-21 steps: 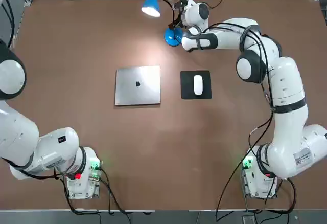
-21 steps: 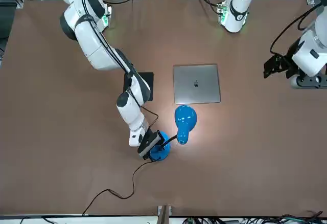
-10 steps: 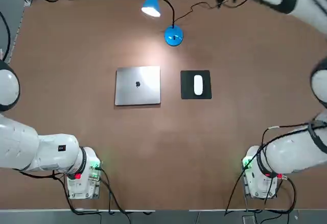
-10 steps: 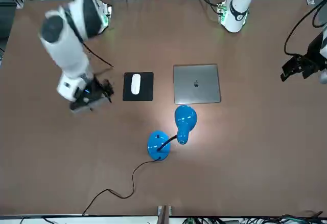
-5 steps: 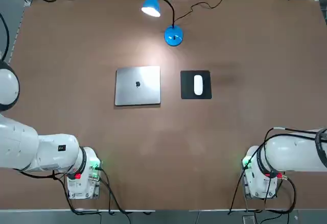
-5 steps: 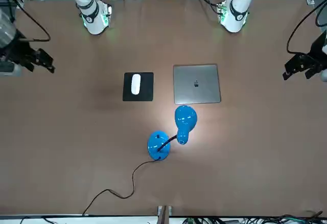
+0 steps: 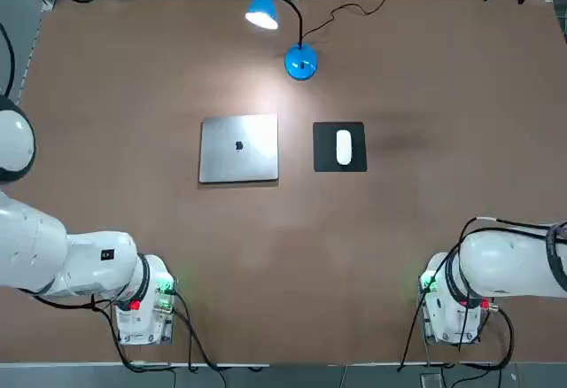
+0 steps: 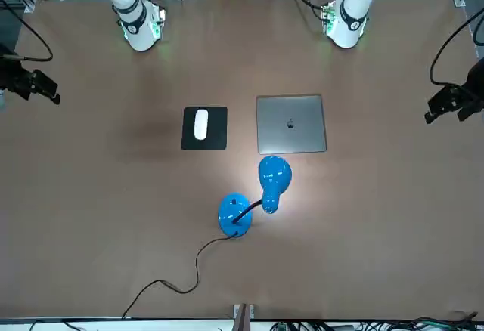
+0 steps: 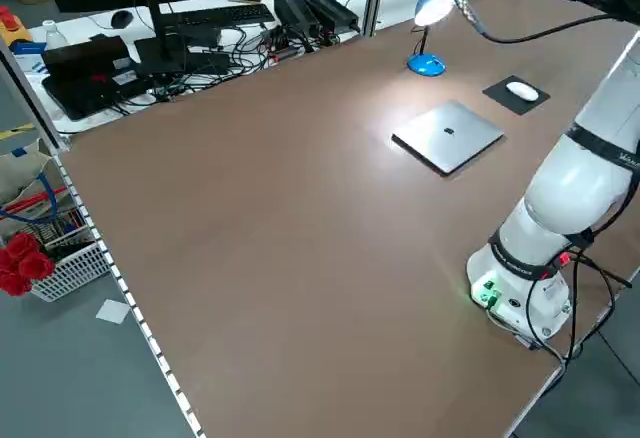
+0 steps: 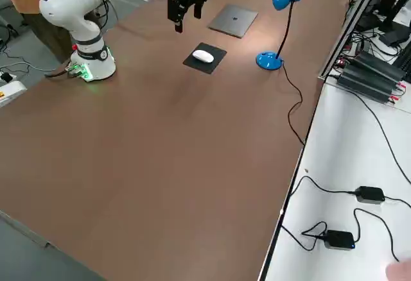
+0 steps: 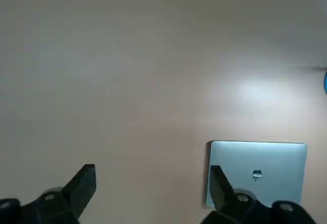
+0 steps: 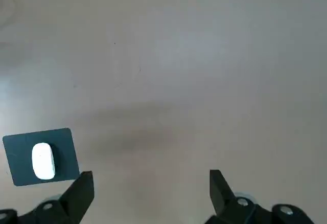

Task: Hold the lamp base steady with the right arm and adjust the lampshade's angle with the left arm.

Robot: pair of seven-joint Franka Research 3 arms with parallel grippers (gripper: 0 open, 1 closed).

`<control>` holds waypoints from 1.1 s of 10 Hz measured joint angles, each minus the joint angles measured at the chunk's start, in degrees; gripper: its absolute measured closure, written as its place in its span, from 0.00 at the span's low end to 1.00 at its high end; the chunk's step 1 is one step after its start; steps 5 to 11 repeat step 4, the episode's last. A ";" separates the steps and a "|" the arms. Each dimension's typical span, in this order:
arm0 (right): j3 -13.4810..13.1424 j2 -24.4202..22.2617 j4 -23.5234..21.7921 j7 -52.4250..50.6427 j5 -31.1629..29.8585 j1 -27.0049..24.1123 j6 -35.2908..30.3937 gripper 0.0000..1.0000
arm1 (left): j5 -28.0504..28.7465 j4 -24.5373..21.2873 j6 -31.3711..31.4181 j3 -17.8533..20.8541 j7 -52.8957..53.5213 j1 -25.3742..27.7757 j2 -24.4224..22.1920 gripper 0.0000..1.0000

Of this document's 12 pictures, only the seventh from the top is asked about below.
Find blue desk lamp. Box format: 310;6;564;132
245;0;319;82

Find white computer mouse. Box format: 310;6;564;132
335;129;354;167

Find black mouse pad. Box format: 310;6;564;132
312;120;369;173

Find grey closed laptop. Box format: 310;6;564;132
198;113;280;184

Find black lamp power cord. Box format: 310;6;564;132
302;0;393;48

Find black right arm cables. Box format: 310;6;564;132
442;217;567;318

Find black right base cables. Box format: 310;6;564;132
396;272;516;371

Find black base cables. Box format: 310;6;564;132
30;290;271;371
396;272;516;371

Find black left base cables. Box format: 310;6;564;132
30;290;271;371

